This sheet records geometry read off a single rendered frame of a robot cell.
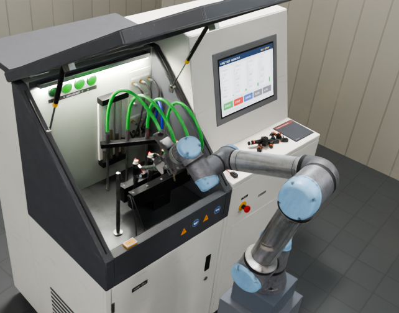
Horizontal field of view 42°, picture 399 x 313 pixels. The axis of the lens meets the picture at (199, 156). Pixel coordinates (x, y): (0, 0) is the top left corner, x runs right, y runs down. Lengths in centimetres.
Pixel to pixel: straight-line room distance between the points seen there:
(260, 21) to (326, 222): 173
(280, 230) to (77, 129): 107
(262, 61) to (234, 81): 22
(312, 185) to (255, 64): 122
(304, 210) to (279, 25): 141
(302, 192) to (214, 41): 109
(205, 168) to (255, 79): 99
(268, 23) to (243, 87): 34
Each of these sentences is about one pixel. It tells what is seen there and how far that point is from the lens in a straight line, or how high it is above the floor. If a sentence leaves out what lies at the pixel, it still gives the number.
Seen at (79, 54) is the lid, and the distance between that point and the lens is 154.
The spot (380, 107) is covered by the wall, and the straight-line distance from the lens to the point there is 427.
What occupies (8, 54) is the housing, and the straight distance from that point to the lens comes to 216.
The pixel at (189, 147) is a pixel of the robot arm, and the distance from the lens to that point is 169.
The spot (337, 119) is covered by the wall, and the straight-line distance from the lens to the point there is 446.
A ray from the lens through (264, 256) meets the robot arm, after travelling 170.
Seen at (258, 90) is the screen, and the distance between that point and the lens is 264.
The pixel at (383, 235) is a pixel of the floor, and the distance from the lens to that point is 386.
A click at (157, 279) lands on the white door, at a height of 66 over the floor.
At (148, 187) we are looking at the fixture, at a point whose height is 98.
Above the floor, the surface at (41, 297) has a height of 26.
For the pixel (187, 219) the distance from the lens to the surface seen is 218.
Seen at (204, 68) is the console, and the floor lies 140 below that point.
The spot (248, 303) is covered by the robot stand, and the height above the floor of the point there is 83.
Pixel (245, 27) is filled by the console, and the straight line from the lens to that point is 250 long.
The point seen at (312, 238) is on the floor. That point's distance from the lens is 363.
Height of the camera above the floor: 238
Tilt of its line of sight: 35 degrees down
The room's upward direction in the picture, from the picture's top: 7 degrees clockwise
